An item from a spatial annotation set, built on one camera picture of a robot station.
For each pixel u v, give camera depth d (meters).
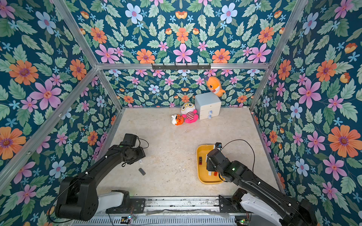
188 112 1.08
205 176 0.82
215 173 0.84
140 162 0.88
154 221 0.70
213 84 0.96
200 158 0.91
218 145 0.71
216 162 0.58
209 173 0.84
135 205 0.73
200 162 0.88
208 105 1.04
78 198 0.41
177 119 1.05
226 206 0.73
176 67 0.93
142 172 0.86
